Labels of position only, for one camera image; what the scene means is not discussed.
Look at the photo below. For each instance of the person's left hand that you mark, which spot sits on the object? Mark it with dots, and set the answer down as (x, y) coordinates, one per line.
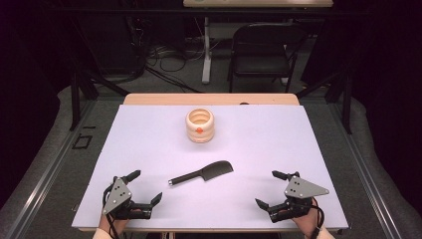
(114, 225)

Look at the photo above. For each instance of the white desk leg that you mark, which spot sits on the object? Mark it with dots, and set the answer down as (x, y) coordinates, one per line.
(207, 66)

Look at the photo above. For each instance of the cream ribbed knife holder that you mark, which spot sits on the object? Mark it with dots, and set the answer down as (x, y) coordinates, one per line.
(200, 127)

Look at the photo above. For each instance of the white table mat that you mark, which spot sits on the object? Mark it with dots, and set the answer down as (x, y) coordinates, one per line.
(232, 149)

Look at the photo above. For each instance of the black folding chair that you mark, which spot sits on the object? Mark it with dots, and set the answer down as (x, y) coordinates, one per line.
(262, 63)

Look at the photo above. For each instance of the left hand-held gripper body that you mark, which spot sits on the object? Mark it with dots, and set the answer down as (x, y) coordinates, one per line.
(116, 196)

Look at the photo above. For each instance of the wooden table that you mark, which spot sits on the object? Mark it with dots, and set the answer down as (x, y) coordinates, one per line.
(212, 99)

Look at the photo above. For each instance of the black metal stand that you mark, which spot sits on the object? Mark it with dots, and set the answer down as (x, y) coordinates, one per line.
(346, 99)
(75, 99)

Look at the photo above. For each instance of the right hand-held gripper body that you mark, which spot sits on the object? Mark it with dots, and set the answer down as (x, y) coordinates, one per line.
(300, 190)

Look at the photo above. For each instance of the person's right hand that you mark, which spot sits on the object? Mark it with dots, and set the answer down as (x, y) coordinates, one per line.
(307, 220)

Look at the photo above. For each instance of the light wooden desk top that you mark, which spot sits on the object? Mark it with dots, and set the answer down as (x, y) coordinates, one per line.
(258, 3)

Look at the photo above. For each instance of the black cleaver knife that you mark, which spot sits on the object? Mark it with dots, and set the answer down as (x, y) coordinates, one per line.
(212, 171)

